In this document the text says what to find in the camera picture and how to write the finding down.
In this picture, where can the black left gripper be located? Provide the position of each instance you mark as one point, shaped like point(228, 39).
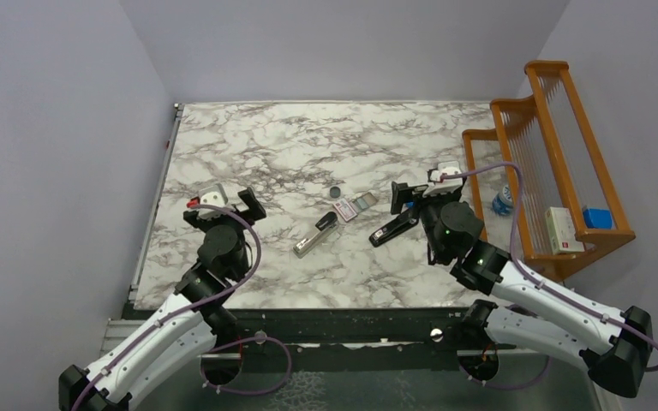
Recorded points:
point(255, 211)

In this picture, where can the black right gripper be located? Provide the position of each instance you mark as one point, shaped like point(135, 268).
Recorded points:
point(404, 193)

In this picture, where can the small black stapler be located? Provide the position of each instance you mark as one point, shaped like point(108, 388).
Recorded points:
point(404, 221)

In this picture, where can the red white staple box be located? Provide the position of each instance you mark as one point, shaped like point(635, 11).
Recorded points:
point(345, 209)

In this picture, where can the long black silver stapler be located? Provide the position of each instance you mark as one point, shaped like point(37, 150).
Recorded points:
point(324, 227)

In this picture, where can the staple tray with staples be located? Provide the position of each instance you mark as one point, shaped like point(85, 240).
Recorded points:
point(364, 202)

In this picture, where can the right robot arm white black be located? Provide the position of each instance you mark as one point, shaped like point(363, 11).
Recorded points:
point(612, 345)

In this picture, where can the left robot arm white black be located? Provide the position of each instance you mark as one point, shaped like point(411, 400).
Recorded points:
point(191, 320)

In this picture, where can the blue white bottle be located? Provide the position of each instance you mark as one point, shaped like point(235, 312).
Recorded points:
point(503, 204)

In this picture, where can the wooden orange rack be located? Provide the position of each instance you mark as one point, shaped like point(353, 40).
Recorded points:
point(549, 136)

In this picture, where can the blue small box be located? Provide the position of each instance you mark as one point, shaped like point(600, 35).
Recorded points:
point(597, 218)

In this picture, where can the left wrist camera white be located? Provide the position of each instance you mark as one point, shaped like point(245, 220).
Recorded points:
point(211, 198)

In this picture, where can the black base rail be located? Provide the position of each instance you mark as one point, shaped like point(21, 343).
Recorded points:
point(357, 340)

